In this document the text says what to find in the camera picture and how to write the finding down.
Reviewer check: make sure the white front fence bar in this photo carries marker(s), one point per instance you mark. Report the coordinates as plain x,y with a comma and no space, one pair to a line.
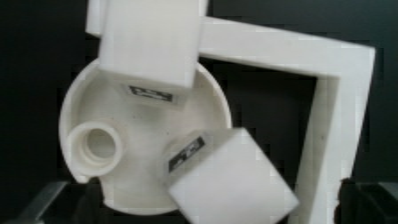
248,44

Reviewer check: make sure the white round stool seat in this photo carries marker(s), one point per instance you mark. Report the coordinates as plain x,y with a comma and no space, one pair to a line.
116,134

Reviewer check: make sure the white right fence bar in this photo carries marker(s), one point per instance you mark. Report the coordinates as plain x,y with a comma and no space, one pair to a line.
333,134

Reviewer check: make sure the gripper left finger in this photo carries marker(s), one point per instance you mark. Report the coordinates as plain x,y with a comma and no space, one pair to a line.
68,204

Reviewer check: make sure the white stool leg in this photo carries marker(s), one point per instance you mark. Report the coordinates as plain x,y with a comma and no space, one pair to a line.
150,41
223,181

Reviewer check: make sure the white fence bar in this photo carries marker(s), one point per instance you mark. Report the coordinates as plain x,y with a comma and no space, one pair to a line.
248,44
333,134

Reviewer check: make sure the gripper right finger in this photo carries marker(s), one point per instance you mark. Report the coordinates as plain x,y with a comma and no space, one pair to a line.
369,203

